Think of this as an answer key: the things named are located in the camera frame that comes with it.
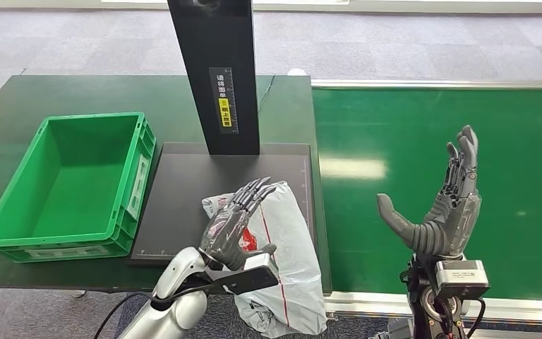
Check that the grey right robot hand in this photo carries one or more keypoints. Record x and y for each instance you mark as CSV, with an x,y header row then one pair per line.
x,y
453,224

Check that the white plastic mailer package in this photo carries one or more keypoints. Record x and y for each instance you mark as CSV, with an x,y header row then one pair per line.
x,y
289,234

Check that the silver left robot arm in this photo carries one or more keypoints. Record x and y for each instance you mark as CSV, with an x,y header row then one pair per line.
x,y
177,276

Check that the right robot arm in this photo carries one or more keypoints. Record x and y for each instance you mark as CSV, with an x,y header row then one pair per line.
x,y
427,304

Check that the black weighing scanner device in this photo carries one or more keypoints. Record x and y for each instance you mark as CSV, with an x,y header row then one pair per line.
x,y
182,196

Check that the green plastic basket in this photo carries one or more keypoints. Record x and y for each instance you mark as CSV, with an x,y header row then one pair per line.
x,y
79,178

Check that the green conveyor belt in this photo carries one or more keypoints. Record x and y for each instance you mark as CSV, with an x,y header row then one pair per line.
x,y
439,117

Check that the small white round object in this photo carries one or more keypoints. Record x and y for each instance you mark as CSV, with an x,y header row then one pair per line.
x,y
296,72

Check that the grey table foot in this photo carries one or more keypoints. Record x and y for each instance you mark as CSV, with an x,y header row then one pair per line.
x,y
79,294

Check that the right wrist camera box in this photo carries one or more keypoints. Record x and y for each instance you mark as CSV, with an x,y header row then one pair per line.
x,y
460,278

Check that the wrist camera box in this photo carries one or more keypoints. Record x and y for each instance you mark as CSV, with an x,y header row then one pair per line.
x,y
460,278
252,278

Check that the grey metal bracket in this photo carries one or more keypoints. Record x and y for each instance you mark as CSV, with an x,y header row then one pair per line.
x,y
392,330

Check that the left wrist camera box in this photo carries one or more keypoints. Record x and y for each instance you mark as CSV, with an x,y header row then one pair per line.
x,y
252,278

